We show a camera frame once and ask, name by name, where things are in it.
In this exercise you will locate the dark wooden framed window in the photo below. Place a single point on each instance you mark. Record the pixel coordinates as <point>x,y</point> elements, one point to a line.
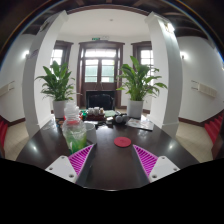
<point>146,56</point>
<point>57,55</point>

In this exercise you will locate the green exit sign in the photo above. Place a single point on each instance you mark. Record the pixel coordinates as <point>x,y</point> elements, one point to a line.
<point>95,38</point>

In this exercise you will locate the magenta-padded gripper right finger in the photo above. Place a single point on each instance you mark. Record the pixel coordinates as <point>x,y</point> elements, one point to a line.
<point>146,160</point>

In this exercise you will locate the flat round red coaster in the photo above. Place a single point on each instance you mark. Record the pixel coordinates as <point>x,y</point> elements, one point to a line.
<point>122,142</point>

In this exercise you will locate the potted plant in white pot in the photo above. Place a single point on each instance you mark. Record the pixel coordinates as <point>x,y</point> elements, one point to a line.
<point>58,83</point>
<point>136,83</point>

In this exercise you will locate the green book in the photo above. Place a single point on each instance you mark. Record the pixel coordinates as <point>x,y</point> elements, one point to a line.
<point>110,113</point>

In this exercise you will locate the red carpeted stairs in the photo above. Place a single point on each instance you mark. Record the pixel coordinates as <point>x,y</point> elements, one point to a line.
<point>2,131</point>
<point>215,128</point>

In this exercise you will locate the clear bottle with green drink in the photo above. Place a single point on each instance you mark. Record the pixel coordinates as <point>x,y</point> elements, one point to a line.
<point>74,135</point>

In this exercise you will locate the column lamp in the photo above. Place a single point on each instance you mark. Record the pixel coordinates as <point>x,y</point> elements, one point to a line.
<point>170,27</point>

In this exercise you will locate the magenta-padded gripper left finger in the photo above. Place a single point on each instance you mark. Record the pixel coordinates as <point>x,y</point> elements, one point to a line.
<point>80,160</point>

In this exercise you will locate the dark wooden glazed door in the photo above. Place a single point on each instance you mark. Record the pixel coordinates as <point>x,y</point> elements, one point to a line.
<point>100,71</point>

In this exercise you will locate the black chair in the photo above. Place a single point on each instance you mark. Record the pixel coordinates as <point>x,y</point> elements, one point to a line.
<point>100,100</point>

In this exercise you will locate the grey round objects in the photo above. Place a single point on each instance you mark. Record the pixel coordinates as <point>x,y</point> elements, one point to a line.
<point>120,119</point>

